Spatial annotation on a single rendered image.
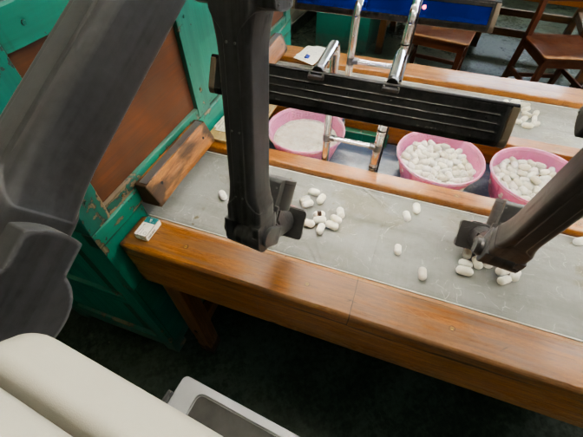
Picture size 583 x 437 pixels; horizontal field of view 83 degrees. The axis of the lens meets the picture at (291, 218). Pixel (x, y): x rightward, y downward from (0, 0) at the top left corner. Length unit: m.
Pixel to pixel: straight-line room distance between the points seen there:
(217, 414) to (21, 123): 0.31
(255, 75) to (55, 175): 0.25
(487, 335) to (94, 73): 0.77
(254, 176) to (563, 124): 1.28
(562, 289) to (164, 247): 0.95
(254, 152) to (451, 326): 0.55
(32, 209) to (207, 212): 0.71
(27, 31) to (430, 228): 0.92
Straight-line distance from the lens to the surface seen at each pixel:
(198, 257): 0.83
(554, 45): 3.12
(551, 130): 1.51
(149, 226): 0.90
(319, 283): 0.76
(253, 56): 0.43
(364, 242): 0.87
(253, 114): 0.44
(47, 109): 0.27
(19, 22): 0.71
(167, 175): 0.94
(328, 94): 0.72
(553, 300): 0.97
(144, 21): 0.30
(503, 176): 1.21
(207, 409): 0.41
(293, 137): 1.17
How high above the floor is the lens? 1.43
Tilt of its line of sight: 50 degrees down
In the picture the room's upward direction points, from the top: straight up
